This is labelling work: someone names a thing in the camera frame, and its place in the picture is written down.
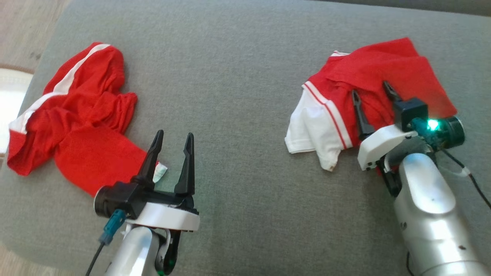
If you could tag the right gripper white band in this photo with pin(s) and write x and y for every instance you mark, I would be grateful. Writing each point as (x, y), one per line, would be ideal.
(378, 145)

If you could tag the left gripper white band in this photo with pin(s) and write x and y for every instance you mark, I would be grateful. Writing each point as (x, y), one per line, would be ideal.
(165, 218)

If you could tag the red white basketball jersey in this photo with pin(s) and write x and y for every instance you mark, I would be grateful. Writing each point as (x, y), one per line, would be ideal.
(383, 65)

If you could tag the red shorts white stripe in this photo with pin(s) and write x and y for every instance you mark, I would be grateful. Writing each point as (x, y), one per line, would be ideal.
(84, 115)

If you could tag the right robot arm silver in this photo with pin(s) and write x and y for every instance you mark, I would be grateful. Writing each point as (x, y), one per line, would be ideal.
(425, 199)

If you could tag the grey sofa seat cushion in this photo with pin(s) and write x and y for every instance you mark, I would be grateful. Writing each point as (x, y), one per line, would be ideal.
(238, 115)

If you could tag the grey sofa back cushion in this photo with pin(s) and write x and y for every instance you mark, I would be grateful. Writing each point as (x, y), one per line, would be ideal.
(441, 5)

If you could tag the white floor mat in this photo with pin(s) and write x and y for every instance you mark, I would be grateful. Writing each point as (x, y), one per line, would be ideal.
(13, 99)

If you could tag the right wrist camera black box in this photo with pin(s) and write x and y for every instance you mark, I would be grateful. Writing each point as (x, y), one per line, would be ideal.
(410, 111)

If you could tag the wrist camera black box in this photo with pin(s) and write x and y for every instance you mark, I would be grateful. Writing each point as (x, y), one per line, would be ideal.
(410, 111)
(121, 197)

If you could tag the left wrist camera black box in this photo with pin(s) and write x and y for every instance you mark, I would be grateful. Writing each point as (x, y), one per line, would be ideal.
(121, 197)

